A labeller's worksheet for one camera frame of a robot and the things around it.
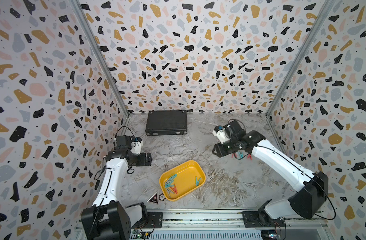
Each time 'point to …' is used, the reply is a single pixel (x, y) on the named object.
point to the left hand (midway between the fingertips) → (143, 159)
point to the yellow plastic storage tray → (180, 180)
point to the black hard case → (166, 122)
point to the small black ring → (162, 197)
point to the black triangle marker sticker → (154, 199)
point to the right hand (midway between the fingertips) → (215, 150)
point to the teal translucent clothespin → (241, 155)
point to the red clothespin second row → (232, 155)
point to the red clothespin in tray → (174, 189)
